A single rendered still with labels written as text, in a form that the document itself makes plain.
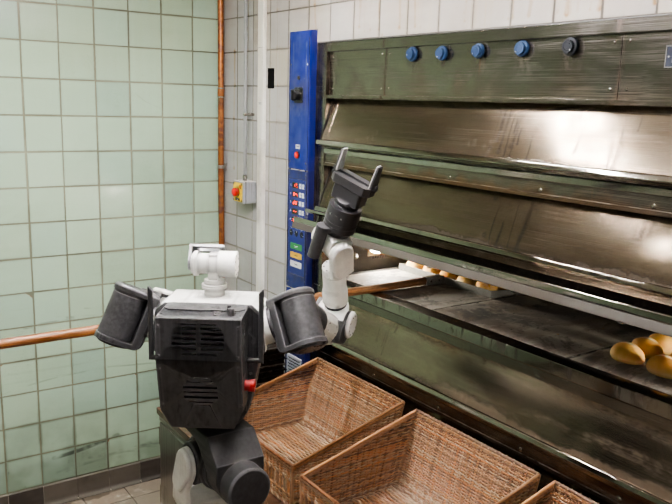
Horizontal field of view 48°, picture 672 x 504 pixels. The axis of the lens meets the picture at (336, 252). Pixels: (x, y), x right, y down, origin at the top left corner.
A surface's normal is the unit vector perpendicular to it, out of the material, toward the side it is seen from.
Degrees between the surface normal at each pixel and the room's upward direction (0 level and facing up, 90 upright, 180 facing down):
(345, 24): 90
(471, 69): 90
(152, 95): 90
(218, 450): 45
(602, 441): 70
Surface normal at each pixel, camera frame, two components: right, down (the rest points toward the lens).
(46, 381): 0.56, 0.18
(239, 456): 0.41, -0.57
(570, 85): -0.82, 0.09
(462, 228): -0.76, -0.25
